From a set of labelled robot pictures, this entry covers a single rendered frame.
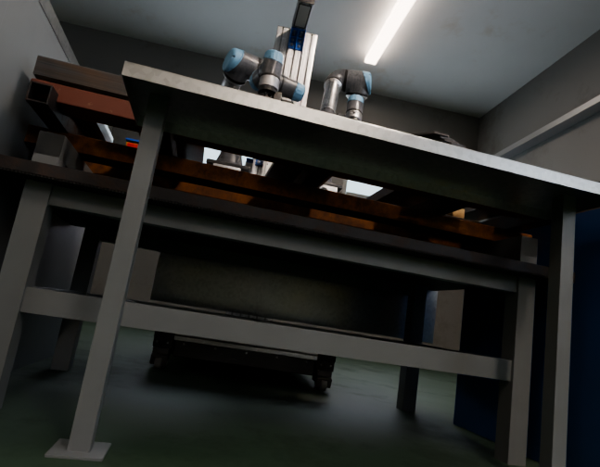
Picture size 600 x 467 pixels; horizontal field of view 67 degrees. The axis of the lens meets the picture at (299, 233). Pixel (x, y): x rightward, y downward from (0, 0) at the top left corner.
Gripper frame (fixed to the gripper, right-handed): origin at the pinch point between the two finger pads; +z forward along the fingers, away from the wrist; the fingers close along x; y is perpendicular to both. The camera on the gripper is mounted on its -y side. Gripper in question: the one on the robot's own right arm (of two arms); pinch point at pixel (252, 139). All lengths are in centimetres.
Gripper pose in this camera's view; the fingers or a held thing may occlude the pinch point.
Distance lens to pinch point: 168.4
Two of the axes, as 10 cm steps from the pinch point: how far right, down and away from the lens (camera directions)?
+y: 9.6, 1.9, 2.0
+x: -2.3, 1.5, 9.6
